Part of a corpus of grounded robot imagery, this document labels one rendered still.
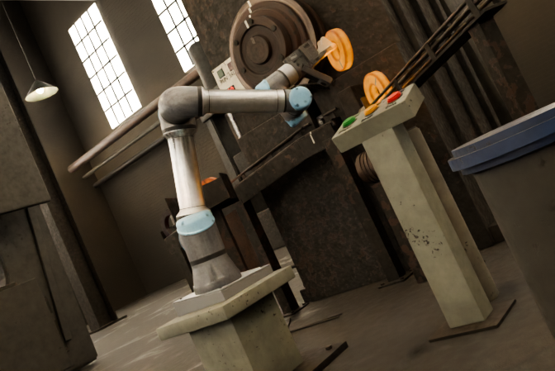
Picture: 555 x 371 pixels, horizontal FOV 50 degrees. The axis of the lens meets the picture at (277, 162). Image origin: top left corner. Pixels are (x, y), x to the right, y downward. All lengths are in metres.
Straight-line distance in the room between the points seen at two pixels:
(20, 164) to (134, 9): 8.01
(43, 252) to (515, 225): 4.18
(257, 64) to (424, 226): 1.27
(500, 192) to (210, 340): 1.02
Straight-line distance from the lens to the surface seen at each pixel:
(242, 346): 1.74
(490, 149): 1.06
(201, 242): 1.79
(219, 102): 1.88
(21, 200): 4.69
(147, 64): 12.31
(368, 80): 2.21
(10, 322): 4.14
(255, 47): 2.55
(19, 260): 4.84
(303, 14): 2.51
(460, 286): 1.58
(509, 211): 1.13
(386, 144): 1.54
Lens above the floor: 0.47
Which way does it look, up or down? 4 degrees up
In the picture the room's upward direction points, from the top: 25 degrees counter-clockwise
